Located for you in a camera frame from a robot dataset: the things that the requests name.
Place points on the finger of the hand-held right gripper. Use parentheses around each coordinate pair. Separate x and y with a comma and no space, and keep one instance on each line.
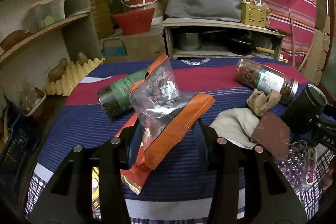
(323,123)

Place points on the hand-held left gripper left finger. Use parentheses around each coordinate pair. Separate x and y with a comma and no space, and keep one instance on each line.
(131,150)

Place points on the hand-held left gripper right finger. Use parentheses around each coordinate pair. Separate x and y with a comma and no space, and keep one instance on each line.
(201,142)

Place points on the black cup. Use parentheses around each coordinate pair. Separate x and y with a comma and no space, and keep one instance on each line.
(304,108)

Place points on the clear orange-edged plastic bag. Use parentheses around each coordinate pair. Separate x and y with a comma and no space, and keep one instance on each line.
(162,106)

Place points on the orange foil snack packet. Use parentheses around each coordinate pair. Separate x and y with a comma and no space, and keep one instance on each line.
(135,176)

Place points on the purple bead packet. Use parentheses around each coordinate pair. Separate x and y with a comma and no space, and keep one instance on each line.
(299,161)

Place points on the white folded cloth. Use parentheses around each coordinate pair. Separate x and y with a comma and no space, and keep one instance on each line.
(233,124)

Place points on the yellow printed packet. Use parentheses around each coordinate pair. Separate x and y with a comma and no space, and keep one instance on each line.
(95,187)

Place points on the brown flat packet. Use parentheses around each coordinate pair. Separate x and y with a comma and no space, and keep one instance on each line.
(271,132)

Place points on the green label glass jar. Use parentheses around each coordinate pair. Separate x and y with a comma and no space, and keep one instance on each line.
(118,92)

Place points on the crumpled brown paper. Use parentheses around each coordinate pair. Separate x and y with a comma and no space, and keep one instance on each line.
(262,102)

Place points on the white label glass jar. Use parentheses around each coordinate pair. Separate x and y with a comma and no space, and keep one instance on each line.
(265,79)

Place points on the wooden stick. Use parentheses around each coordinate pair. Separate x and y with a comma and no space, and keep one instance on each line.
(308,48)

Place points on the folded cardboard sheets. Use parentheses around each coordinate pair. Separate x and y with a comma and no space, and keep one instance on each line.
(321,37)

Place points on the yellow egg carton tray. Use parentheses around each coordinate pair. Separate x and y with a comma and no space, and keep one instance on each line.
(71,75)

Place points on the steel pot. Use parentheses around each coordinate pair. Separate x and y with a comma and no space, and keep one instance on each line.
(187,41)

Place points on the cardboard box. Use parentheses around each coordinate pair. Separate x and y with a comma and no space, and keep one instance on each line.
(136,47)

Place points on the potato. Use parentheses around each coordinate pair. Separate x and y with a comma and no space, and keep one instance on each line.
(82,57)
(57,70)

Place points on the black pan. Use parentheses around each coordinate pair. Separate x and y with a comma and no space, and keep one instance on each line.
(241,44)

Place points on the low wooden cabinet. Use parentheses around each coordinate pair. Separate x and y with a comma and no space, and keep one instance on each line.
(223,26)

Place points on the wooden shelf unit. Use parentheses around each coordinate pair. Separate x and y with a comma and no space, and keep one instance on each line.
(76,37)

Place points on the yellow utensil holder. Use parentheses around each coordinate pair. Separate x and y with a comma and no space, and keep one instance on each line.
(253,15)

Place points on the red plastic basket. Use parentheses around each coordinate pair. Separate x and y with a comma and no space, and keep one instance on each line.
(134,20)

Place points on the large oil bottle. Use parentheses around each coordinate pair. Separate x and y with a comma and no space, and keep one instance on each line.
(99,3)

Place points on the clear plastic container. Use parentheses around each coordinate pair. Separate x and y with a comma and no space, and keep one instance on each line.
(44,14)

